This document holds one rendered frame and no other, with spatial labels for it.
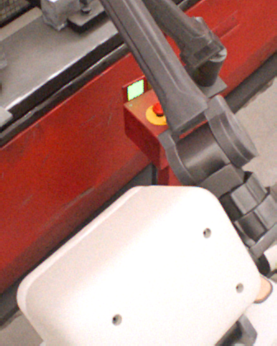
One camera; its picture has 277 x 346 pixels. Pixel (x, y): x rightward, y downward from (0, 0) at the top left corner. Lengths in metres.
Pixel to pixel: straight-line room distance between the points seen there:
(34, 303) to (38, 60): 1.00
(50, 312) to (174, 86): 0.38
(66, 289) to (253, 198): 0.32
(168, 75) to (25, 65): 0.75
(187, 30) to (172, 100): 0.40
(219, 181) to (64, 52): 0.84
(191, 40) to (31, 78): 0.45
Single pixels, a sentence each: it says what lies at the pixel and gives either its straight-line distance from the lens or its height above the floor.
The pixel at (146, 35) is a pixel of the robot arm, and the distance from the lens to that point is 0.83.
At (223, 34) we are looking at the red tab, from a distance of 2.07.
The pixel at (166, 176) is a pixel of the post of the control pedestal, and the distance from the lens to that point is 1.69.
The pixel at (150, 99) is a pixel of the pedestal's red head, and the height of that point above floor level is 0.78.
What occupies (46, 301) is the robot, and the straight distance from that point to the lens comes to 0.56.
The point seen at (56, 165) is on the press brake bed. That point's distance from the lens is 1.67.
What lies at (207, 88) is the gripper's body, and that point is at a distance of 1.40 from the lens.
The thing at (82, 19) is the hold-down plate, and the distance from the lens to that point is 1.57.
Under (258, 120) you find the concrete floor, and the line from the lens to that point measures 2.55.
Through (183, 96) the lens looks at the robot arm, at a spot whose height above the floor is 1.30.
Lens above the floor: 1.86
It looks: 51 degrees down
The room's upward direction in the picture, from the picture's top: 3 degrees counter-clockwise
